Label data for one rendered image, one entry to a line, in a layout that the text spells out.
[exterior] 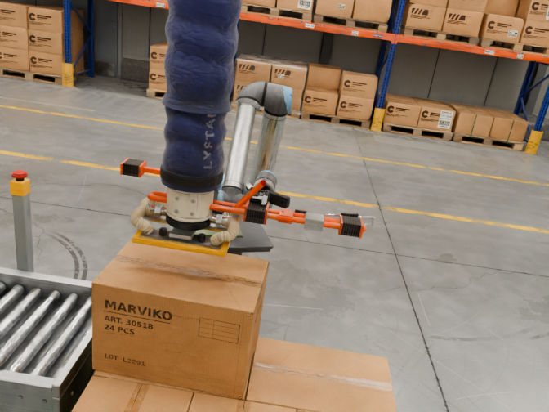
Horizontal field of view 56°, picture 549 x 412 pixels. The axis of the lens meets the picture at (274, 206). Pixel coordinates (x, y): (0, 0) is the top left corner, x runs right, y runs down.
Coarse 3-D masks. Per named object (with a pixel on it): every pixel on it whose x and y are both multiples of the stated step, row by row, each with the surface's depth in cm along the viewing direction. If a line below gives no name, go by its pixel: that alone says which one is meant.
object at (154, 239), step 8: (136, 232) 186; (152, 232) 186; (160, 232) 184; (168, 232) 188; (136, 240) 182; (144, 240) 181; (152, 240) 182; (160, 240) 182; (168, 240) 182; (176, 240) 183; (184, 240) 183; (192, 240) 184; (200, 240) 184; (208, 240) 186; (168, 248) 182; (176, 248) 181; (184, 248) 181; (192, 248) 181; (200, 248) 181; (208, 248) 182; (216, 248) 182; (224, 248) 183; (224, 256) 181
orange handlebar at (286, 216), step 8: (144, 168) 213; (152, 168) 213; (152, 192) 191; (160, 192) 191; (152, 200) 188; (160, 200) 188; (216, 200) 191; (216, 208) 187; (224, 208) 187; (232, 208) 187; (240, 208) 187; (280, 208) 191; (272, 216) 187; (280, 216) 187; (288, 216) 186; (296, 216) 190; (304, 216) 190; (328, 224) 186; (336, 224) 186
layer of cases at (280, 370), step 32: (256, 352) 223; (288, 352) 226; (320, 352) 229; (352, 352) 232; (96, 384) 194; (128, 384) 196; (160, 384) 198; (256, 384) 205; (288, 384) 208; (320, 384) 210; (352, 384) 212; (384, 384) 215
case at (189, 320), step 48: (96, 288) 186; (144, 288) 186; (192, 288) 190; (240, 288) 195; (96, 336) 194; (144, 336) 191; (192, 336) 188; (240, 336) 186; (192, 384) 197; (240, 384) 194
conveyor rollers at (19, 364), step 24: (0, 288) 242; (0, 312) 228; (24, 312) 231; (0, 336) 213; (24, 336) 215; (48, 336) 218; (72, 336) 220; (0, 360) 199; (24, 360) 200; (48, 360) 202
